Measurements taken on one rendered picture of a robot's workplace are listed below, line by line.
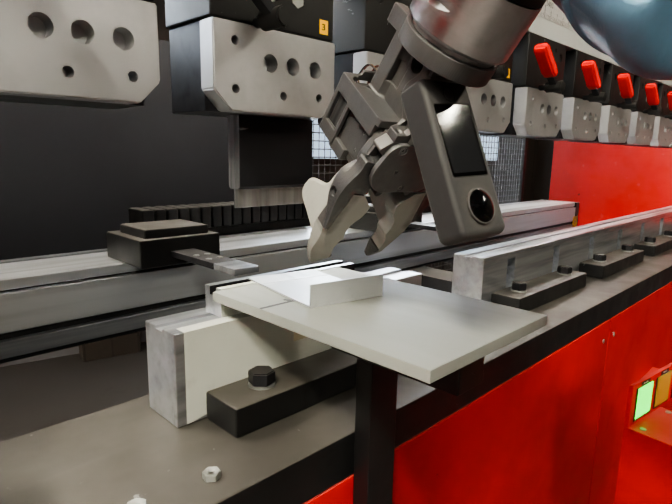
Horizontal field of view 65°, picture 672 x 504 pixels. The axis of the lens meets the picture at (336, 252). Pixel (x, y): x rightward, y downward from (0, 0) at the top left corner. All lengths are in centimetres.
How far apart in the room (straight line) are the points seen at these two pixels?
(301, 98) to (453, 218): 26
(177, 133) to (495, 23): 83
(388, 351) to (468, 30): 22
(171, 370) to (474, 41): 39
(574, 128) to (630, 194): 148
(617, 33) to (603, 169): 241
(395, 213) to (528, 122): 55
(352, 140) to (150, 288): 46
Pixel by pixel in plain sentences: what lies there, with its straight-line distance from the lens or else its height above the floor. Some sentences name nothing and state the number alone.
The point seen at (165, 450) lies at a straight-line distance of 52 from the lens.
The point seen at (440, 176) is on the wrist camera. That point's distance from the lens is 36.
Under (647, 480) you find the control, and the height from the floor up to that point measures 72.
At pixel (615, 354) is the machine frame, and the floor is 74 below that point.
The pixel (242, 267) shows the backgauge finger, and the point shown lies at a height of 100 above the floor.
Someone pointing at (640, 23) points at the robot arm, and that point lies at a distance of 24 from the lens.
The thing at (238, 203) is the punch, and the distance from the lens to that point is 56.
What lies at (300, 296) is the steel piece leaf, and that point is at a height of 100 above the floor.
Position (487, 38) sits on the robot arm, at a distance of 36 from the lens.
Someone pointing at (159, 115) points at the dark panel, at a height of 120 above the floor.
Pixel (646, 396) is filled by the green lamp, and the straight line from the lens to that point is 87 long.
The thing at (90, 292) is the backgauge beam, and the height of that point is 95.
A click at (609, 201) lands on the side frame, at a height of 95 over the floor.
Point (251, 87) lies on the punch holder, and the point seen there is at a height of 120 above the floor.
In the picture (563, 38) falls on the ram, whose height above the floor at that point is 135.
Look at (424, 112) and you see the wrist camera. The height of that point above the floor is 117.
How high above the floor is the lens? 114
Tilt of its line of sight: 11 degrees down
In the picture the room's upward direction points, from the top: 1 degrees clockwise
